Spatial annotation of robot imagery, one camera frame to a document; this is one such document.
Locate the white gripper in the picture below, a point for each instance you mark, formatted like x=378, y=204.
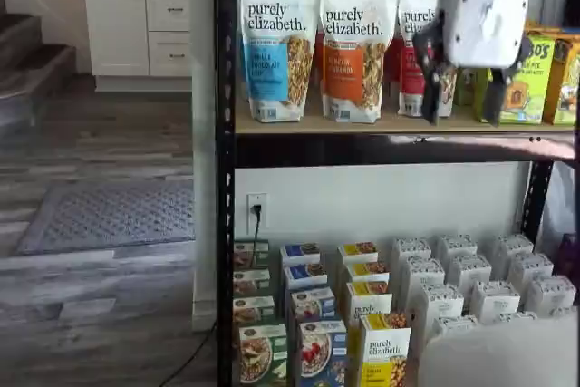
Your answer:
x=485, y=11

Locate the blue Flax Plus oatmeal box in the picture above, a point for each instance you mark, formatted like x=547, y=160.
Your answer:
x=299, y=254
x=303, y=274
x=312, y=305
x=324, y=355

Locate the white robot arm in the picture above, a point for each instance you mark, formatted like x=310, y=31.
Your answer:
x=498, y=355

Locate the green Bobo's apple pie box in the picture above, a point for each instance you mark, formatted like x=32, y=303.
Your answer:
x=469, y=88
x=534, y=74

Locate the yellow Bobo's snack box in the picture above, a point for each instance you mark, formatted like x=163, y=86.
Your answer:
x=555, y=32
x=564, y=83

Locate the light wooden shelf board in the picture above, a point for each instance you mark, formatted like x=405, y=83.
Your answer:
x=317, y=126

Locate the yellow banana nut oatmeal box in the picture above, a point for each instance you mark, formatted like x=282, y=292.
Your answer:
x=385, y=351
x=367, y=298
x=364, y=271
x=358, y=252

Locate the green apple cinnamon oatmeal box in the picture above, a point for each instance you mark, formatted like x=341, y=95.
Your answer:
x=263, y=355
x=251, y=254
x=254, y=310
x=251, y=283

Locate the red label granola bag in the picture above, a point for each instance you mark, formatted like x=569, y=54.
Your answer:
x=392, y=60
x=408, y=65

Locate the orange label granola bag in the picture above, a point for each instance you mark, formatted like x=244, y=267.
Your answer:
x=319, y=60
x=358, y=51

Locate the white plastic bag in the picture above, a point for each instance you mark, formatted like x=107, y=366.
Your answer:
x=562, y=206

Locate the blue label granola bag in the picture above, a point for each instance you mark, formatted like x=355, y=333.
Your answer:
x=276, y=42

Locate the black metal shelving rack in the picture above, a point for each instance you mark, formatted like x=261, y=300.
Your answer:
x=225, y=178

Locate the white kitchen cabinet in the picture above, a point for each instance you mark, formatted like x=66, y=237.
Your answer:
x=118, y=81

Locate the white cabinet door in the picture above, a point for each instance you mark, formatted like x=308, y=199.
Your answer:
x=115, y=29

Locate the grey patterned floor mat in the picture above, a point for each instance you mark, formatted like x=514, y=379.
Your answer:
x=109, y=217

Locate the dark wooden staircase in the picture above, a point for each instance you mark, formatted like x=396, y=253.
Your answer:
x=36, y=60

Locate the clear plastic bin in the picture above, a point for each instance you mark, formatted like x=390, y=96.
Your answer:
x=20, y=117

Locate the white wall outlet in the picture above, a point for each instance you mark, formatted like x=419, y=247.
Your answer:
x=263, y=224

